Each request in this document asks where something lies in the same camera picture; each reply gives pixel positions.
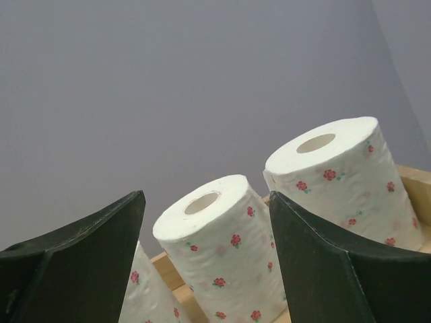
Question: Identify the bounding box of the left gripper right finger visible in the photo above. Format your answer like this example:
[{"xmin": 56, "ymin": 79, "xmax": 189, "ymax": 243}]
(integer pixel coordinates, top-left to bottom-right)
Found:
[{"xmin": 269, "ymin": 191, "xmax": 430, "ymax": 323}]

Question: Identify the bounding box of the wooden two-tier shelf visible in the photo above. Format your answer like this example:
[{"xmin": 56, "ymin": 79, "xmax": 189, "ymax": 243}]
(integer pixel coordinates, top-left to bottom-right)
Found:
[{"xmin": 152, "ymin": 165, "xmax": 430, "ymax": 322}]

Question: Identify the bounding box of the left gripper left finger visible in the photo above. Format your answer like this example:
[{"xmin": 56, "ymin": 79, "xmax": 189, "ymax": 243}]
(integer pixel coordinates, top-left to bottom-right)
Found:
[{"xmin": 1, "ymin": 190, "xmax": 145, "ymax": 323}]

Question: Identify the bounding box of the floral paper towel roll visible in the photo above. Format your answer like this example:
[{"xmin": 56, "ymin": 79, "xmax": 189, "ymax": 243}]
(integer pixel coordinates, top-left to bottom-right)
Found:
[
  {"xmin": 152, "ymin": 174, "xmax": 287, "ymax": 322},
  {"xmin": 263, "ymin": 116, "xmax": 424, "ymax": 251},
  {"xmin": 119, "ymin": 244, "xmax": 191, "ymax": 323}
]

